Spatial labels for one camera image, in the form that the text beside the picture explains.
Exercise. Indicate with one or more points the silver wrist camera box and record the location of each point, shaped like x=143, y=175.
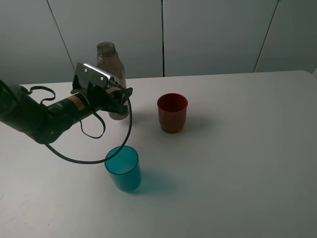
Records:
x=86, y=73

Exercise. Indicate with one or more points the teal translucent plastic cup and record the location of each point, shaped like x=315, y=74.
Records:
x=124, y=169

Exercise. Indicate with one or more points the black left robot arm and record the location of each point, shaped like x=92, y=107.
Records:
x=45, y=124

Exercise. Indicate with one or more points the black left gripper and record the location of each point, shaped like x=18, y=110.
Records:
x=95, y=98

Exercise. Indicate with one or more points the clear brownish plastic bottle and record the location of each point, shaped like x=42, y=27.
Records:
x=108, y=60

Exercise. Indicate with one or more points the red plastic cup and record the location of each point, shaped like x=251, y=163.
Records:
x=172, y=110

